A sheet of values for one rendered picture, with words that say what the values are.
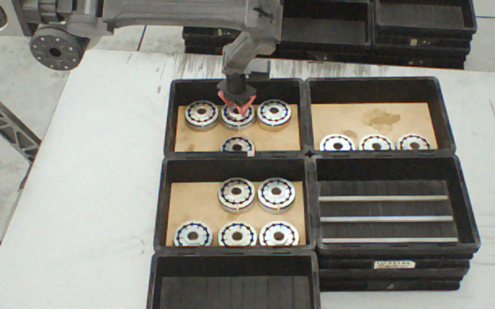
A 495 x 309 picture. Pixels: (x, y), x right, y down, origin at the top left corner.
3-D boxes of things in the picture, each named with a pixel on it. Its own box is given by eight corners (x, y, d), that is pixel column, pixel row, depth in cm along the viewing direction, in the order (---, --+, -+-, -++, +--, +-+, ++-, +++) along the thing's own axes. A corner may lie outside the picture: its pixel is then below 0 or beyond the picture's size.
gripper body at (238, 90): (231, 78, 196) (230, 60, 190) (257, 94, 191) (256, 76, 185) (216, 90, 193) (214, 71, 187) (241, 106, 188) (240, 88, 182)
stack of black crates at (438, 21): (362, 103, 299) (375, 24, 264) (362, 58, 318) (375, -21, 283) (452, 109, 295) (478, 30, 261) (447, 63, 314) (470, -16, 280)
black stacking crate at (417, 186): (314, 273, 169) (317, 250, 160) (308, 181, 188) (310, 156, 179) (470, 272, 168) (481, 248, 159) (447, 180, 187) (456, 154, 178)
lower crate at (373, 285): (311, 294, 177) (314, 272, 168) (305, 203, 196) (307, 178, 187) (461, 293, 176) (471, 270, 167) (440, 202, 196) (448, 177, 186)
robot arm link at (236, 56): (258, -6, 138) (254, 45, 137) (285, -2, 139) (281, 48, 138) (222, 42, 179) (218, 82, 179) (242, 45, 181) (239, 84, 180)
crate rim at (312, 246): (153, 256, 162) (151, 250, 160) (163, 161, 181) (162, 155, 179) (316, 254, 161) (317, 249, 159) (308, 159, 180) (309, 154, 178)
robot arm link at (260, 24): (276, -18, 129) (272, 32, 128) (285, 5, 142) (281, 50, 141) (64, -21, 137) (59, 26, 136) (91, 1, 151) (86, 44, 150)
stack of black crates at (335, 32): (274, 96, 302) (275, 40, 276) (279, 53, 321) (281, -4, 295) (362, 102, 299) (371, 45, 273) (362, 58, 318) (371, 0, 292)
